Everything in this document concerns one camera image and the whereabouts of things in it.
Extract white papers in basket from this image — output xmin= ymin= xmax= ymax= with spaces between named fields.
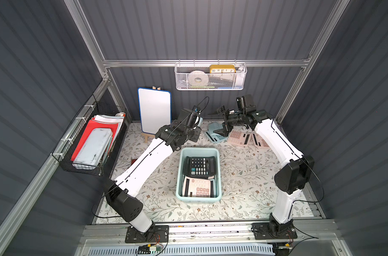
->
xmin=92 ymin=112 xmax=126 ymax=147

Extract mint green storage box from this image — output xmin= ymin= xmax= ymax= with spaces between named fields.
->
xmin=176 ymin=147 xmax=222 ymax=203

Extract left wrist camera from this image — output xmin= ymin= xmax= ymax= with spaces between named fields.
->
xmin=195 ymin=107 xmax=203 ymax=127

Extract red folder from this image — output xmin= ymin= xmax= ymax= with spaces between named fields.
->
xmin=70 ymin=115 xmax=122 ymax=165

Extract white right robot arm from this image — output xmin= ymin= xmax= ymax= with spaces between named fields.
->
xmin=212 ymin=106 xmax=314 ymax=237

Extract black calculator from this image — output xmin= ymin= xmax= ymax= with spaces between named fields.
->
xmin=183 ymin=156 xmax=217 ymax=178

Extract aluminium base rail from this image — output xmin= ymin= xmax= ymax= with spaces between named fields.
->
xmin=75 ymin=219 xmax=353 ymax=256

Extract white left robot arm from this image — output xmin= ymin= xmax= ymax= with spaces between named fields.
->
xmin=104 ymin=106 xmax=201 ymax=233

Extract teal calculator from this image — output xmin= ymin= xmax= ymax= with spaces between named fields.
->
xmin=205 ymin=132 xmax=228 ymax=144

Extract yellow clock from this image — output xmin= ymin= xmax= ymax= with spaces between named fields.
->
xmin=209 ymin=64 xmax=236 ymax=74

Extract white wire wall basket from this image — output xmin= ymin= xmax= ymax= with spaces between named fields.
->
xmin=174 ymin=61 xmax=248 ymax=91

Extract blue framed whiteboard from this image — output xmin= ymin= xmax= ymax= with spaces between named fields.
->
xmin=137 ymin=87 xmax=171 ymax=134

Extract pink calculator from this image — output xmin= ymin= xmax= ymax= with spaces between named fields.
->
xmin=251 ymin=133 xmax=270 ymax=148
xmin=182 ymin=177 xmax=214 ymax=198
xmin=227 ymin=130 xmax=254 ymax=147

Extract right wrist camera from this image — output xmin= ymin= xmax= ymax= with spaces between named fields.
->
xmin=237 ymin=95 xmax=256 ymax=115

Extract black wire side basket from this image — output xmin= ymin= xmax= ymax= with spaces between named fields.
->
xmin=52 ymin=101 xmax=127 ymax=176

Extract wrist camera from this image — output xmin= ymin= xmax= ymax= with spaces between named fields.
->
xmin=195 ymin=107 xmax=203 ymax=127
xmin=237 ymin=95 xmax=256 ymax=115

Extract white tape roll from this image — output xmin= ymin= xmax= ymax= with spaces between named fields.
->
xmin=187 ymin=70 xmax=209 ymax=86

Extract light grey pencil case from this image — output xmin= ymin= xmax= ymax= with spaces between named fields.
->
xmin=72 ymin=128 xmax=112 ymax=170

